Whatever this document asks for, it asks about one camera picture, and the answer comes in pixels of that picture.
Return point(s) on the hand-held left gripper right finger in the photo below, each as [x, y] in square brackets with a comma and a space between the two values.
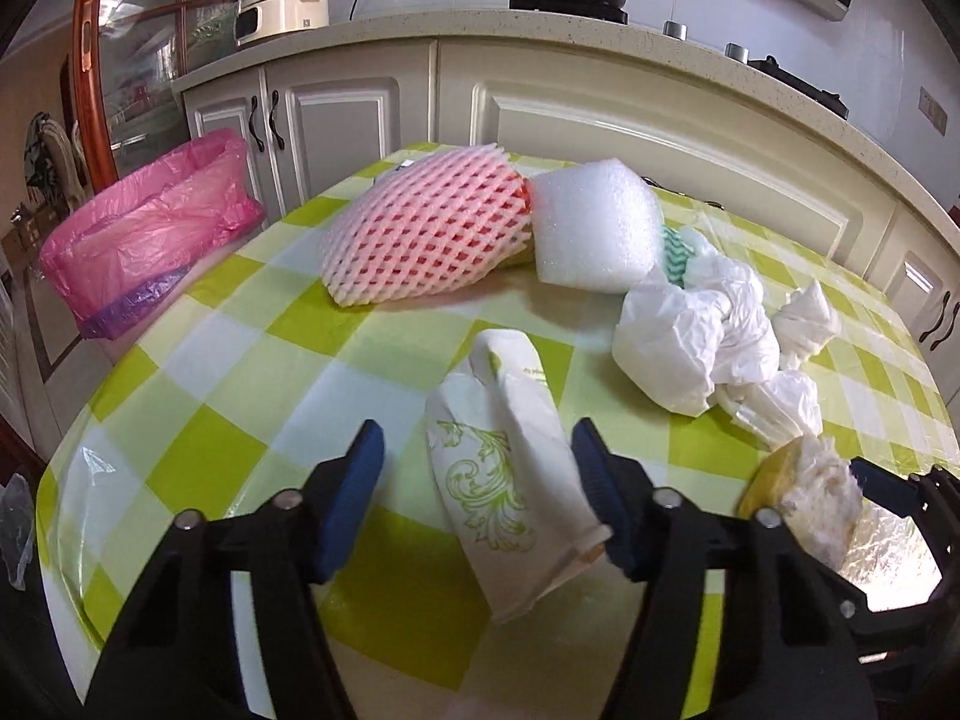
[600, 499]

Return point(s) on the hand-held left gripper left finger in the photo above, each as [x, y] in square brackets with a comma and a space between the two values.
[352, 499]

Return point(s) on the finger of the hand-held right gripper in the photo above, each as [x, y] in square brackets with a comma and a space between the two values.
[900, 626]
[881, 484]

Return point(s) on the white paper bag green print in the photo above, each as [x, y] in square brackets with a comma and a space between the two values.
[495, 465]

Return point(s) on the green white chevron cloth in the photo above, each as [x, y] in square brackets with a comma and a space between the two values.
[679, 255]

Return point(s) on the pink foam fruit net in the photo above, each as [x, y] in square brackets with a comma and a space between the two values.
[420, 232]

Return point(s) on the bin with pink bag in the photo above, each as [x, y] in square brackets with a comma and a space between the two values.
[150, 240]

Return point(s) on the small crumpled white plastic bag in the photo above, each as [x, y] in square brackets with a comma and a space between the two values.
[780, 405]

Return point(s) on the green white checked tablecloth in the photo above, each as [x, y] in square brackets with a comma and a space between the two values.
[225, 390]

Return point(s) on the crumpled white tissue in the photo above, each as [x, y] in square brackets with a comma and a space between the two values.
[806, 322]

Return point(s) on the cream corner cabinet door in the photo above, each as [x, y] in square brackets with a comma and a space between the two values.
[915, 270]

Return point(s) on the white foam block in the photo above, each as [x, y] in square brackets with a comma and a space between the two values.
[592, 225]

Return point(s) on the clear plastic bag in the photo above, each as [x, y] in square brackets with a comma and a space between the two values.
[16, 532]

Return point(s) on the narrow cream cabinet door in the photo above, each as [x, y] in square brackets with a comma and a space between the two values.
[225, 157]

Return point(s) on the wide cream cabinet door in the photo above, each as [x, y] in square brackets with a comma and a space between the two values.
[345, 127]

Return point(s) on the cream cabinet front panel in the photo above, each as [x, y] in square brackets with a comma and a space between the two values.
[637, 105]

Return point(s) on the carved dining chair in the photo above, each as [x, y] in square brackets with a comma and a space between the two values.
[52, 157]

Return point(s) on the silver stove knob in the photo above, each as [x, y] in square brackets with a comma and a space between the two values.
[736, 52]
[676, 29]

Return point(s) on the speckled kitchen countertop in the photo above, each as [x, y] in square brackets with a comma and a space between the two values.
[450, 26]

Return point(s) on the black gas stove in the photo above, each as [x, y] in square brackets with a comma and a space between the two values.
[570, 7]

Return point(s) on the cream rice cooker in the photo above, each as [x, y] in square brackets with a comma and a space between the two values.
[281, 11]

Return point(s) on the red wooden glass door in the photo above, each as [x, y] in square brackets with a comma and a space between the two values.
[86, 52]

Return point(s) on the wall switch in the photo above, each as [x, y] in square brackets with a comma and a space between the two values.
[934, 111]

